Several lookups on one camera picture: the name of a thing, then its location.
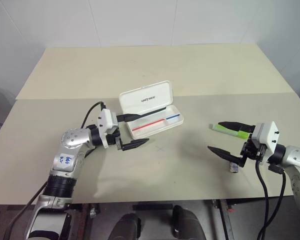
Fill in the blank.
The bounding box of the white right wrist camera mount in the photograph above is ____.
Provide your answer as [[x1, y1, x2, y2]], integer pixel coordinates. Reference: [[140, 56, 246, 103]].
[[250, 121, 281, 156]]

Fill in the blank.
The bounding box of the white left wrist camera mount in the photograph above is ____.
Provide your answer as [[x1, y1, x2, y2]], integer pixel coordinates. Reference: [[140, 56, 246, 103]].
[[97, 108, 119, 149]]

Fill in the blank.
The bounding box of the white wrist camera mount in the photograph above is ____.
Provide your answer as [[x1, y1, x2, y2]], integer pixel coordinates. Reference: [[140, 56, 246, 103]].
[[97, 108, 119, 149], [250, 121, 281, 156]]

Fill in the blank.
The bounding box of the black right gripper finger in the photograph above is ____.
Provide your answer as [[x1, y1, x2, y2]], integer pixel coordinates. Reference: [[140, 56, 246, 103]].
[[218, 121, 256, 133], [207, 145, 246, 168]]

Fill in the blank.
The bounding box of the red pen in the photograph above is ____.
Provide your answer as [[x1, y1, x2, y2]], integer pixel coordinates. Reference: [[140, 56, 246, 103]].
[[131, 119, 165, 132]]

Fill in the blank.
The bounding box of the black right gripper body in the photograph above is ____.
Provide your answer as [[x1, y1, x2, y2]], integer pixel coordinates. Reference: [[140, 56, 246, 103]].
[[239, 136, 268, 167]]

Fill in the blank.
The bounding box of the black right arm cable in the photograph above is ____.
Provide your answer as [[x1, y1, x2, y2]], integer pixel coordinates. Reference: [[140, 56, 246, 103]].
[[254, 158, 289, 240]]

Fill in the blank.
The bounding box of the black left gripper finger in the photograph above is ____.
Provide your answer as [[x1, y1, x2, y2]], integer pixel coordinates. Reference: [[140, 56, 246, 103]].
[[116, 137, 150, 153], [115, 105, 171, 124]]

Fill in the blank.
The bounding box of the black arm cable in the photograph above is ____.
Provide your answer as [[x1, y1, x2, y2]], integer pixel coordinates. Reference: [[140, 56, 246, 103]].
[[80, 101, 106, 129], [254, 158, 289, 240]]

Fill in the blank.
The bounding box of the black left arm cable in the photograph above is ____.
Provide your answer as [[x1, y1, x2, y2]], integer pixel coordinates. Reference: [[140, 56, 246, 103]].
[[80, 101, 106, 129]]

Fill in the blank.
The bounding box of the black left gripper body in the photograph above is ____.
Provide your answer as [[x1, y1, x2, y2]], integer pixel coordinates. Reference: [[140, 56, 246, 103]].
[[106, 126, 123, 152]]

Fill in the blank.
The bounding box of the dark rounded shape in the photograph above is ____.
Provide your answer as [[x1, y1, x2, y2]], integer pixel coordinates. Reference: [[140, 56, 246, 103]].
[[171, 204, 208, 240], [107, 212, 142, 240]]

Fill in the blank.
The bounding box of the white open pencil case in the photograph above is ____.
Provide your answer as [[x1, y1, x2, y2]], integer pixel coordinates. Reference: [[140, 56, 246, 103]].
[[118, 80, 185, 140]]

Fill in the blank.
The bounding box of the white sticker blue writing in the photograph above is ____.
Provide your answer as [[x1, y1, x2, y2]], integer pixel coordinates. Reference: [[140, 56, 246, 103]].
[[57, 151, 74, 168]]

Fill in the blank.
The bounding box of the green highlighter pen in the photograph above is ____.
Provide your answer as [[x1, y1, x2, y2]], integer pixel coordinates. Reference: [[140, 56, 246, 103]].
[[209, 123, 250, 140]]

